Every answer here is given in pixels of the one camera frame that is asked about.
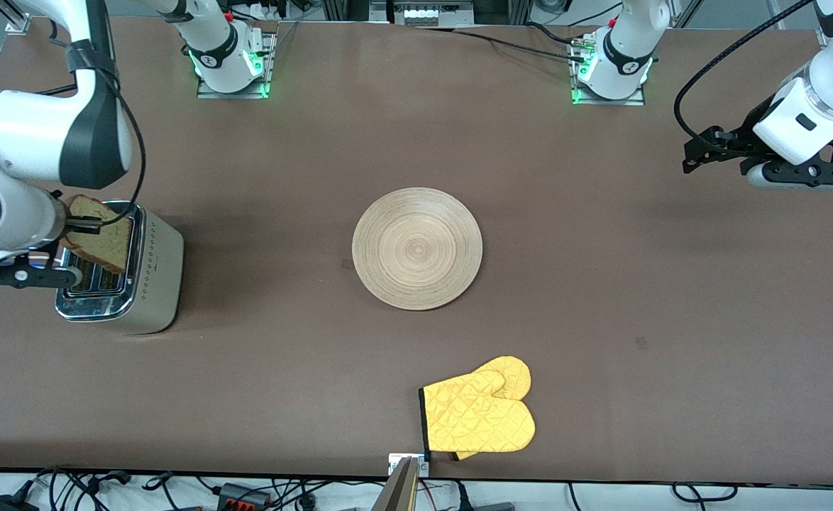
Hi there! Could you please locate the brown-crust bread slice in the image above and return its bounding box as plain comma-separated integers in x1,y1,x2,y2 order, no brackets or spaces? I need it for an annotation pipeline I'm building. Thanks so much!
60,195,135,275

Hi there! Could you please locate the round wooden plate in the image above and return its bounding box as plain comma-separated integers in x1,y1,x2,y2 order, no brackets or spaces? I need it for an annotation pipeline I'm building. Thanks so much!
352,187,483,311

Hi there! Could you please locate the silver two-slot toaster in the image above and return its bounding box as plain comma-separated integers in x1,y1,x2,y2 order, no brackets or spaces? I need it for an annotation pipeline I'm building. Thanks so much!
55,200,184,336

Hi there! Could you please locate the black box with orange plugs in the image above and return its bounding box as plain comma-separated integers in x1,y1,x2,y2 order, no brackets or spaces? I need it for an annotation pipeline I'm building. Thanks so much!
216,483,273,509

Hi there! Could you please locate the white power strip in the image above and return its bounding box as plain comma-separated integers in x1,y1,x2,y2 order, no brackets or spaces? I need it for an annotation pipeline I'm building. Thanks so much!
388,0,475,26

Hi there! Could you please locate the aluminium profile bar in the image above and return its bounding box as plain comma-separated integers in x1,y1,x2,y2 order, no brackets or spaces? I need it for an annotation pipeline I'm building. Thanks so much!
370,457,421,511

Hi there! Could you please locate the black power plug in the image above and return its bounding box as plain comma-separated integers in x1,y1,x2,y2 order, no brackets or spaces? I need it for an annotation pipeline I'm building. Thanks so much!
452,483,517,511

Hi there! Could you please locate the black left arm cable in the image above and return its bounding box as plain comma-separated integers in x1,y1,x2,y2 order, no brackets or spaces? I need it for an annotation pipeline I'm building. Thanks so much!
673,0,815,146

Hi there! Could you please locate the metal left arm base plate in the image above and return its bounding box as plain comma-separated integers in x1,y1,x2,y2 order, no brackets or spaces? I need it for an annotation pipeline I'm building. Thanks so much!
570,35,649,107

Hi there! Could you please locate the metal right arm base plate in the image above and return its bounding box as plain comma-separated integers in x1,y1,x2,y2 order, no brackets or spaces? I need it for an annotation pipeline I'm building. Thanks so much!
196,28,276,100

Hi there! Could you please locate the thick black table cable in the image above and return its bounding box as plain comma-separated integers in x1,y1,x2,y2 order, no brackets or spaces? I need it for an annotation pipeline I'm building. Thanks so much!
525,21,589,48

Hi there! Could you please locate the thin black table cable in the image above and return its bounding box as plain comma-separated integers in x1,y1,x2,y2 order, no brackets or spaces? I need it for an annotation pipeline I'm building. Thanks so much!
416,27,584,61

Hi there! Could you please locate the looped black floor cable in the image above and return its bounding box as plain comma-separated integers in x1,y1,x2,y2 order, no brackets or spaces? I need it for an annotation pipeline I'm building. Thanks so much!
672,482,738,505

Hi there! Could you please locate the small metal edge bracket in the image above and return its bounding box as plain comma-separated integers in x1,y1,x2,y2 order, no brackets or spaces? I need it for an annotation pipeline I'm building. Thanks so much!
387,453,431,478

